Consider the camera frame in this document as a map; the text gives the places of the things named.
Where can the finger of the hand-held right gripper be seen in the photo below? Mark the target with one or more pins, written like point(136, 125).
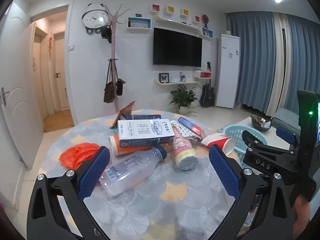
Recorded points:
point(286, 135)
point(252, 141)

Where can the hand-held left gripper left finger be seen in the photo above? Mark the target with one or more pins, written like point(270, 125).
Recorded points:
point(96, 170)

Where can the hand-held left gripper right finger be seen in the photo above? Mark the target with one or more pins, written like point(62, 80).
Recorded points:
point(223, 172)

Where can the light blue plastic basket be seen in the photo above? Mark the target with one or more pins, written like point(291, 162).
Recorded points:
point(235, 132)

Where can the orange plastic bag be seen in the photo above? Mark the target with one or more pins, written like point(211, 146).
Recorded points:
point(75, 155)

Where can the clear plastic bottle blue cap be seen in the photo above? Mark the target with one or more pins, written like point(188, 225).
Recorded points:
point(130, 170)

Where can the white and blue milk carton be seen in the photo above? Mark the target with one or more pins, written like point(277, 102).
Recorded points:
point(145, 131)

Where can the orange snack packet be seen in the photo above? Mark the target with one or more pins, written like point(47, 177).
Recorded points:
point(126, 110)

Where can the person's right hand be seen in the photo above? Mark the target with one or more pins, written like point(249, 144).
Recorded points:
point(302, 207)

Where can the dark bowl with small things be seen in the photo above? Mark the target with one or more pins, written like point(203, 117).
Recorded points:
point(257, 125)

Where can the blue grey sofa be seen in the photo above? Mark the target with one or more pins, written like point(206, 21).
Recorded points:
point(285, 116)

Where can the white coffee table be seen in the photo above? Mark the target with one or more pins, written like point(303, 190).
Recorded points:
point(243, 123)

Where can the orange drink bottle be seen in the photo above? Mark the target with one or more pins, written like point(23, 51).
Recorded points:
point(117, 145)

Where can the red paper cup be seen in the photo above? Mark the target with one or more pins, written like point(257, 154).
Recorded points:
point(217, 140)

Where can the pink yoghurt bottle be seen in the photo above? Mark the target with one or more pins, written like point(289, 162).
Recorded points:
point(183, 150)

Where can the white polka dot packet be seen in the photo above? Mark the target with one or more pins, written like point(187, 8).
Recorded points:
point(186, 131)

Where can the black guitar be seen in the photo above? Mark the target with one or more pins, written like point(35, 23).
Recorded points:
point(207, 96)

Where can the blue curtain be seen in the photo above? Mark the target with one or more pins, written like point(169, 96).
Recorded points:
point(302, 62)
point(250, 60)

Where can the cream curtain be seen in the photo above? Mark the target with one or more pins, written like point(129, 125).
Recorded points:
point(278, 67)

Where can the dark blue carton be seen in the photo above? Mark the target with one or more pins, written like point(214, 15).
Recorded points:
point(140, 117)

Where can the white standing air conditioner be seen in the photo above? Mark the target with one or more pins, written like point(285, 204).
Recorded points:
point(227, 75)

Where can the brown hanging bag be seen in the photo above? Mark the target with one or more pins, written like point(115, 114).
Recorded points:
point(108, 92)

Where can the green potted plant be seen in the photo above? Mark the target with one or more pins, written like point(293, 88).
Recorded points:
point(183, 97)

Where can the white and red box shelf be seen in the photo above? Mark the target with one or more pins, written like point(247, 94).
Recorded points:
point(202, 74)

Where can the black hanging pouch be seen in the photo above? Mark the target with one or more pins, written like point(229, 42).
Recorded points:
point(120, 87)

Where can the pale hallway door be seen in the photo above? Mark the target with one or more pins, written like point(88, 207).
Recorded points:
point(61, 75)

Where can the small white and blue box shelf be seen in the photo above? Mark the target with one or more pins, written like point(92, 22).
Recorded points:
point(207, 32)

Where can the black flat television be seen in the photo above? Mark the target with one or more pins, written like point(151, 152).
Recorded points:
point(177, 47)

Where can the pink coat rack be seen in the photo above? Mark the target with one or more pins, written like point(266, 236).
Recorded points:
point(113, 50)

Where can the round red ornament on stand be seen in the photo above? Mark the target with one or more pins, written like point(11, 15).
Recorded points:
point(205, 18)

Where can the wide white and blue box shelf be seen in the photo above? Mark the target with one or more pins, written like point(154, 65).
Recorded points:
point(138, 23)

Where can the white curved low wall shelf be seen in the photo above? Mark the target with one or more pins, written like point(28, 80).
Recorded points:
point(175, 82)

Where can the black butterfly picture frame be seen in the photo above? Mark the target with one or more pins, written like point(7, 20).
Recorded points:
point(163, 78)

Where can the white light switch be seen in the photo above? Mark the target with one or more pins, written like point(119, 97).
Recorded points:
point(71, 47)

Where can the red wall cube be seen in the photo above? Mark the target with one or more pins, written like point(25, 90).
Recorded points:
point(197, 18)
point(155, 8)

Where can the white curved long wall shelf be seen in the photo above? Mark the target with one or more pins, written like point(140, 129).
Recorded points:
point(180, 23)

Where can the yellow wall cube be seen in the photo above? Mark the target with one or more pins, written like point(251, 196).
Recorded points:
point(184, 12)
point(169, 10)

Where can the panda wall clock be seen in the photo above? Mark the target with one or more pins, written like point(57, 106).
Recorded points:
point(93, 17)

